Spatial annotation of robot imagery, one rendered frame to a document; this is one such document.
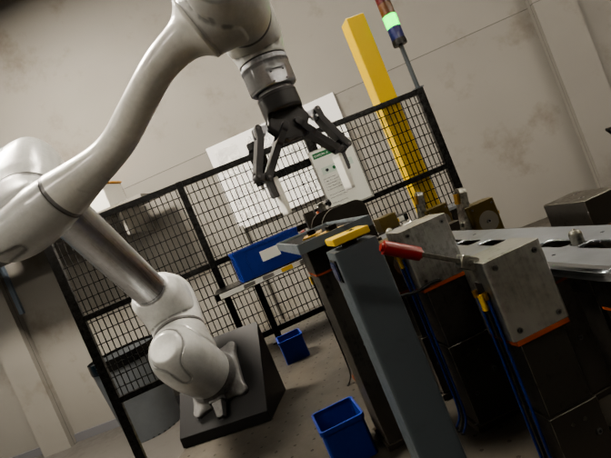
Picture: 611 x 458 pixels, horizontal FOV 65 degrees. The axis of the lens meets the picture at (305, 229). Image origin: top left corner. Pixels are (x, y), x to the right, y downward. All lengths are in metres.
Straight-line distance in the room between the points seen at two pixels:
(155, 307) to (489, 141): 3.34
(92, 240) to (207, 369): 0.47
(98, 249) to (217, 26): 0.71
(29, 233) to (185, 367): 0.56
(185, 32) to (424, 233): 0.53
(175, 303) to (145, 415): 2.84
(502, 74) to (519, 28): 0.38
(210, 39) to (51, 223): 0.47
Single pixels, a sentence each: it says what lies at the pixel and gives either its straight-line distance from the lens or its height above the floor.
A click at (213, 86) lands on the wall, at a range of 4.38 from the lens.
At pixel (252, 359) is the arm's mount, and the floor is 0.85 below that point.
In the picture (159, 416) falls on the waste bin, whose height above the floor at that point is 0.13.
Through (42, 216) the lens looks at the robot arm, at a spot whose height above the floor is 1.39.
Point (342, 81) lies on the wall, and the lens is 4.20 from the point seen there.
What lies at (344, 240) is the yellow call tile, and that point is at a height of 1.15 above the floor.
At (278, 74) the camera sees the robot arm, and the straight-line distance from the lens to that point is 0.87.
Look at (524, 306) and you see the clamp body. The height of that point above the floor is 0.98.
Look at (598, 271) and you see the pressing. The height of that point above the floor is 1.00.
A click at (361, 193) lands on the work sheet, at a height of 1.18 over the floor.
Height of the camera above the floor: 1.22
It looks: 2 degrees down
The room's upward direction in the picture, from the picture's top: 23 degrees counter-clockwise
